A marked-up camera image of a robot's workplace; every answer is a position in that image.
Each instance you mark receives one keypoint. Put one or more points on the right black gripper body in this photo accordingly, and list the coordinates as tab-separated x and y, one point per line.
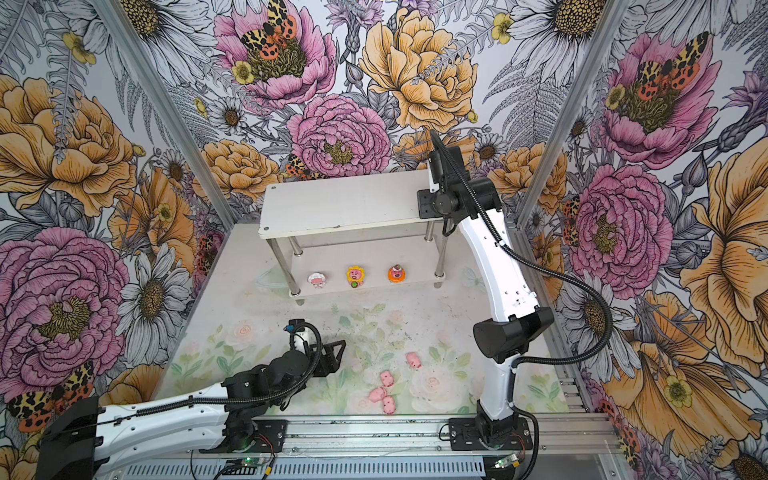
432	204

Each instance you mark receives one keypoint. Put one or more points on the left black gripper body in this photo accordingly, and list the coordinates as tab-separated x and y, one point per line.
323	370

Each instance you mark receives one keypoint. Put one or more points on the pink white hooded toy figure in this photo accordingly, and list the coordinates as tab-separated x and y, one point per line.
317	280

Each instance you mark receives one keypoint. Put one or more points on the pink toy with yellow flower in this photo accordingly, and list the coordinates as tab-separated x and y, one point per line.
355	276

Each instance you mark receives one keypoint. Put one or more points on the small pink pig toy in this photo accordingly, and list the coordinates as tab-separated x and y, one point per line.
387	379
377	394
388	405
413	360

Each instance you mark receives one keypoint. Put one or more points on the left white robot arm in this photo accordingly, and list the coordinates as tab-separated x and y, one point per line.
87	436

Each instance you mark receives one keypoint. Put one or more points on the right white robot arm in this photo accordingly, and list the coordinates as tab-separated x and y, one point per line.
516	318

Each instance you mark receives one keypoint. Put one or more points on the white two-tier shelf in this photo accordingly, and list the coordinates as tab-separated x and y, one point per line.
369	221

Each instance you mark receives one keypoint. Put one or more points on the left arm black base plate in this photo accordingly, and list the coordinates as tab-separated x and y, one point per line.
264	438

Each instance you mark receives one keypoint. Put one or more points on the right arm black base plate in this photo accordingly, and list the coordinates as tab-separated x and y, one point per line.
480	434

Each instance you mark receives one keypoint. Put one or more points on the aluminium front rail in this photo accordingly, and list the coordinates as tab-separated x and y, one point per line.
338	436

